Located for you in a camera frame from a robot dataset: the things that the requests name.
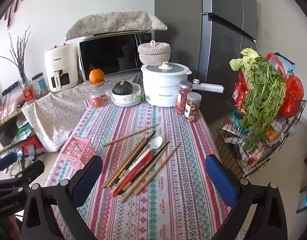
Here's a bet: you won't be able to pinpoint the bamboo chopstick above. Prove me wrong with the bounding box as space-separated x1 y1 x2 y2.
105 137 148 187
135 142 181 196
121 146 168 203
101 137 148 189

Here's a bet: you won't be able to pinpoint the pink lattice utensil holder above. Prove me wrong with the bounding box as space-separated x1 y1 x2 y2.
60 137 96 170

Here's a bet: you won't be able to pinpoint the black chopstick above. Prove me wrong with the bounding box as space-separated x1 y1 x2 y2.
114 131 156 184
117 141 169 195

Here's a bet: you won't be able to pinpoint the red chopstick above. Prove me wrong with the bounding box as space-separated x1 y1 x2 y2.
112 151 153 197

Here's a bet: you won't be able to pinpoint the white plastic spoon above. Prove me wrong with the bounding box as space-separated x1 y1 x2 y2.
117 136 163 186

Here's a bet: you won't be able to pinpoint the light wooden chopstick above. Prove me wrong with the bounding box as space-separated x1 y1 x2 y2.
103 124 160 147

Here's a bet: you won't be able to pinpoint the floral white cabinet cloth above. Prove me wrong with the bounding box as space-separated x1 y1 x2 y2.
22 82 147 152

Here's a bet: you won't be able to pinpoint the black power strip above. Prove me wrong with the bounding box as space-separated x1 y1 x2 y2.
1 80 20 97

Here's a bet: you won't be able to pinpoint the red label nut jar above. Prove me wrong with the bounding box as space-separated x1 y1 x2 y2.
22 81 36 105

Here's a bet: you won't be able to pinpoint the blue label plastic jar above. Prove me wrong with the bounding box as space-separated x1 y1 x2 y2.
32 72 49 99

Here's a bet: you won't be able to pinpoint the patterned striped tablecloth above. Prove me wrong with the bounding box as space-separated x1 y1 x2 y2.
44 99 247 240

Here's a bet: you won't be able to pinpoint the glass jar with tomatoes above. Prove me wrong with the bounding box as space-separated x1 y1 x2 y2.
90 80 111 108

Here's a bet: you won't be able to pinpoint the vase with dry branches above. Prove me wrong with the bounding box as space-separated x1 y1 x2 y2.
0 27 31 86

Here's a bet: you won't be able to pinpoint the white air fryer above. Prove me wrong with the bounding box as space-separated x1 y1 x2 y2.
44 44 79 93

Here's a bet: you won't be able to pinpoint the orange tangerine on jar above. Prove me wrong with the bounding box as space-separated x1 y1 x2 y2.
89 65 105 83

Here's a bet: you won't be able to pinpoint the leafy green vegetables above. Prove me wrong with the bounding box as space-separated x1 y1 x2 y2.
229 48 286 151

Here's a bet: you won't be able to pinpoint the red plastic bag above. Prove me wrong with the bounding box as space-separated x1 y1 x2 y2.
266 52 304 118

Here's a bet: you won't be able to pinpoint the dark green squash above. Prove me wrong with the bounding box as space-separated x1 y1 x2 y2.
112 80 133 95

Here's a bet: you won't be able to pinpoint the red Chinese knot decoration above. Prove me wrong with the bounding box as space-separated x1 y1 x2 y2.
3 0 23 30

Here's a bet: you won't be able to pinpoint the jar of red snacks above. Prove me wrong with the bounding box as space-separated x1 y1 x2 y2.
176 81 192 115

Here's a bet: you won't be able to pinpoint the black microwave oven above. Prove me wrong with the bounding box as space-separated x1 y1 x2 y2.
79 31 152 80

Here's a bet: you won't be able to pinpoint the white electric cooking pot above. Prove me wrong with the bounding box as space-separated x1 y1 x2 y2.
141 62 224 107

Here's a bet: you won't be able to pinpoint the woven lidded basket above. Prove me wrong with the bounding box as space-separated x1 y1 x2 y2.
138 40 171 67

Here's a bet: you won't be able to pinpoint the floral cloth microwave cover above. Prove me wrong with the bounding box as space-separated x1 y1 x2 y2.
66 11 168 41

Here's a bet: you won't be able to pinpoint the grey refrigerator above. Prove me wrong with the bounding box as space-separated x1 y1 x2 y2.
154 0 258 122

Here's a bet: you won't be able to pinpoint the black wire storage rack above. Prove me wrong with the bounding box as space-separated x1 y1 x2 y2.
215 89 307 179

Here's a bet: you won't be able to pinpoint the white bowl green handle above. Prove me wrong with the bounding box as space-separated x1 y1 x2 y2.
112 83 144 107

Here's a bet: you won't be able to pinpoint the jar of ring snacks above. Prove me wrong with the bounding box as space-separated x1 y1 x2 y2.
184 92 202 123

